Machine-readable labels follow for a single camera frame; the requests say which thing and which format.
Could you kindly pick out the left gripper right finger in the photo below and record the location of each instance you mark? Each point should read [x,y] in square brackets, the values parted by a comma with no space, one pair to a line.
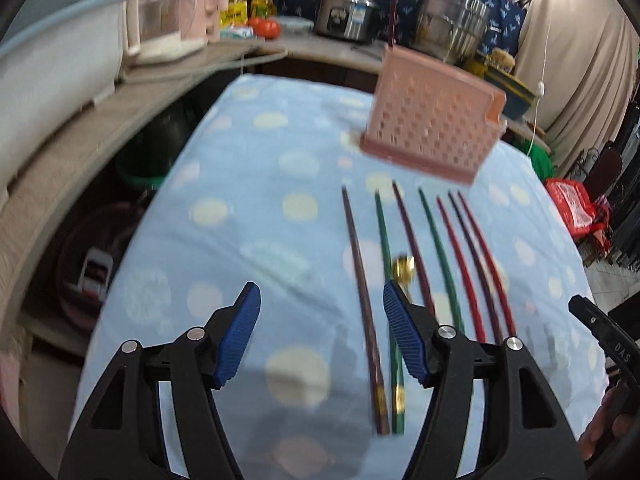
[411,328]

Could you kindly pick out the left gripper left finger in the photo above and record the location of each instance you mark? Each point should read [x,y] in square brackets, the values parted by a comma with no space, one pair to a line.
[232,328]

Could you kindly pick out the green chopstick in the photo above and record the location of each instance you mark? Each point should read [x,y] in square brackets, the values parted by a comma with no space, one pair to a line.
[454,305]
[397,389]

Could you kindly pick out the gold flower spoon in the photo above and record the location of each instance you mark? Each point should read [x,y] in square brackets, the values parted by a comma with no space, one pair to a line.
[403,271]

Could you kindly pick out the red chopstick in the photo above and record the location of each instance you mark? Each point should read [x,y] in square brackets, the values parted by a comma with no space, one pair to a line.
[479,330]
[493,270]

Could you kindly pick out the dark maroon chopstick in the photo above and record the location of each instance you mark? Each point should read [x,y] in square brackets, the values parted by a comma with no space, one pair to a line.
[481,276]

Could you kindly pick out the purple chopstick gold band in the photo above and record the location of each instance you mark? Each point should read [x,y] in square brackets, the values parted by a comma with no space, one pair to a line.
[376,378]

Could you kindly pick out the person right hand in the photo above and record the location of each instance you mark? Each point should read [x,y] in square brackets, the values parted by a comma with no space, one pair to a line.
[602,421]

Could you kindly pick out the red plastic bag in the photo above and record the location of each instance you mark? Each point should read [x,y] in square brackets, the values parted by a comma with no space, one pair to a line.
[584,218]

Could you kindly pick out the blue planet tablecloth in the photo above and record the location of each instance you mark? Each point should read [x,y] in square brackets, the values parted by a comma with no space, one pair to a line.
[256,196]

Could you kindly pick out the dark metal chair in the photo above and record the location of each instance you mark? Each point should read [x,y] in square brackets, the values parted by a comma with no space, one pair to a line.
[598,169]

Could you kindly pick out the green plastic bag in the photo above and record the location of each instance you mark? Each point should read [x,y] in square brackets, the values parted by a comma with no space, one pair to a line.
[540,160]

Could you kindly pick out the pink perforated utensil basket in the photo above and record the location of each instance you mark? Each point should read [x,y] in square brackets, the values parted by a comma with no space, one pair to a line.
[433,117]

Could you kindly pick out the stacked yellow blue basins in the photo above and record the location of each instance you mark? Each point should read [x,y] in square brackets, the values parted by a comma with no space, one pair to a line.
[519,99]

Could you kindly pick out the loofah sponge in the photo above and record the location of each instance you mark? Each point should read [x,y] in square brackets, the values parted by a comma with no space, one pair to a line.
[501,59]

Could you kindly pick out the blue tissue packet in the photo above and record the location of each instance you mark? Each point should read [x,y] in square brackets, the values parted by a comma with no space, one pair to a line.
[237,33]

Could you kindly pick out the beige curtain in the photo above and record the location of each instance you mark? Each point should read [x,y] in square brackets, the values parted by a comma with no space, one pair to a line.
[585,54]

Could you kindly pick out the red tomato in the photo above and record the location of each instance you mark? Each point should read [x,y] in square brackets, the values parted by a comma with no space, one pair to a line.
[265,28]

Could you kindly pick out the stainless steel steamer pot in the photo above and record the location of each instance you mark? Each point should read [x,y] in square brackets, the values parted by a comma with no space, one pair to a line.
[450,30]

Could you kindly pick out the clear food container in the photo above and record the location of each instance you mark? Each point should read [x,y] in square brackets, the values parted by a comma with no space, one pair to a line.
[294,26]

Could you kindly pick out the white dish drainer box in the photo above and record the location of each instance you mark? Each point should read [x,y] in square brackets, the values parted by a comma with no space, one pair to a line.
[56,57]

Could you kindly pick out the yellow label bottle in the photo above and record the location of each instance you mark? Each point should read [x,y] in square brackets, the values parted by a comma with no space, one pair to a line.
[236,14]

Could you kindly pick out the silver rice cooker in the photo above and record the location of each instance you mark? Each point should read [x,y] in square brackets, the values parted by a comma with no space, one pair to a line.
[350,20]

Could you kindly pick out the white power cable switch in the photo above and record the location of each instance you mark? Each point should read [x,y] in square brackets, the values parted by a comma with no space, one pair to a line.
[540,90]

